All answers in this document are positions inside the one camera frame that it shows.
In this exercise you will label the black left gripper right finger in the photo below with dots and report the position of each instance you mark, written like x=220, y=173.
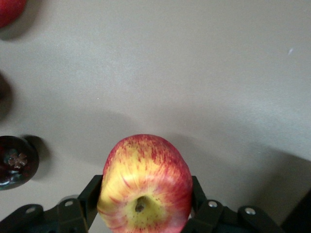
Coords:
x=213, y=218

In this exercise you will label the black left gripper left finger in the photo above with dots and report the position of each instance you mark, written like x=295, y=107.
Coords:
x=73, y=216

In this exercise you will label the red yellow striped apple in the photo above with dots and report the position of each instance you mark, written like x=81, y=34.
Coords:
x=145, y=182

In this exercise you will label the dark purple mangosteen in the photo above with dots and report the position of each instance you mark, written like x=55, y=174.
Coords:
x=17, y=165

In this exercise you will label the red yellow mango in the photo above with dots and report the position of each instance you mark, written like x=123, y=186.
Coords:
x=9, y=9

